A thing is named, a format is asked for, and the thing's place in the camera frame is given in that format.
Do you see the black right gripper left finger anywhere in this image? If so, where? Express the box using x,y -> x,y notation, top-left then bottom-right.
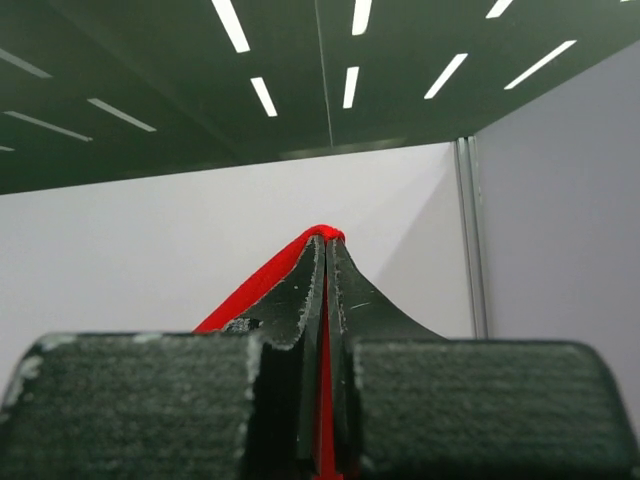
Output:
1,236 -> 325,479

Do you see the red t shirt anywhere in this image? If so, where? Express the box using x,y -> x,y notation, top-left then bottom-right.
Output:
194,225 -> 345,479

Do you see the right aluminium corner post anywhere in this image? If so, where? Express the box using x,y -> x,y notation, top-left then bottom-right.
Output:
454,136 -> 490,340

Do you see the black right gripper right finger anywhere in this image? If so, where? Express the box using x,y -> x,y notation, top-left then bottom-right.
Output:
326,239 -> 639,479

